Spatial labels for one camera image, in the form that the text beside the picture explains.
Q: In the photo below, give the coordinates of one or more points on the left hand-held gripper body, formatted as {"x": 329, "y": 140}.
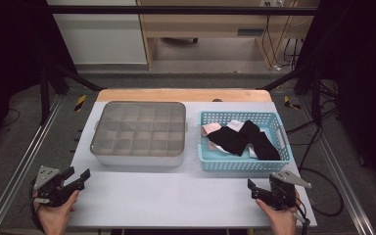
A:
{"x": 50, "y": 192}

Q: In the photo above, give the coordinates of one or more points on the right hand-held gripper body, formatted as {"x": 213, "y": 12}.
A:
{"x": 280, "y": 196}

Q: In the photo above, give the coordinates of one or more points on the blue plastic basket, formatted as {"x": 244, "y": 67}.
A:
{"x": 241, "y": 164}

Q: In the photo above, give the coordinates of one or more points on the black sock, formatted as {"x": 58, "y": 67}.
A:
{"x": 228, "y": 140}
{"x": 264, "y": 147}

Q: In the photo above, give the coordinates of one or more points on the white divided storage box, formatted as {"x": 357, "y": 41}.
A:
{"x": 137, "y": 161}

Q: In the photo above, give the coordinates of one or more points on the grey translucent box lid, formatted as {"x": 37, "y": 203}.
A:
{"x": 140, "y": 127}

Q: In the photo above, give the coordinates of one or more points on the person's right hand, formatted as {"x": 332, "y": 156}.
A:
{"x": 284, "y": 222}

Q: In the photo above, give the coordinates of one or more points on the person's left hand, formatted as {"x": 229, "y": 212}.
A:
{"x": 57, "y": 218}

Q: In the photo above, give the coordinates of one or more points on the yellow black hazard tape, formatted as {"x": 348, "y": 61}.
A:
{"x": 80, "y": 103}
{"x": 288, "y": 102}

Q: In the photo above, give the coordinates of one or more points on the pink sock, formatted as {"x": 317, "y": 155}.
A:
{"x": 210, "y": 128}

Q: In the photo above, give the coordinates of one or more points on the black metal stand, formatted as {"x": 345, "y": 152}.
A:
{"x": 316, "y": 94}
{"x": 44, "y": 94}

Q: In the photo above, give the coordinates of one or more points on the black curtain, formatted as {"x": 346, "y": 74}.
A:
{"x": 9, "y": 49}
{"x": 365, "y": 65}

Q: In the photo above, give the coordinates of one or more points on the white cabinet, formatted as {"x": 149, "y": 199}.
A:
{"x": 101, "y": 39}

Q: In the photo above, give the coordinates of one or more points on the wooden desk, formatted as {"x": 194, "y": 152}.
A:
{"x": 202, "y": 24}

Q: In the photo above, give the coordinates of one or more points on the white power strip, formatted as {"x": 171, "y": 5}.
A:
{"x": 272, "y": 3}

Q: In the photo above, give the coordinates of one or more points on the aluminium rail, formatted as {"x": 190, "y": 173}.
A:
{"x": 23, "y": 163}
{"x": 339, "y": 169}

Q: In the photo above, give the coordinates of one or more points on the black horizontal frame bar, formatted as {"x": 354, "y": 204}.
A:
{"x": 176, "y": 10}

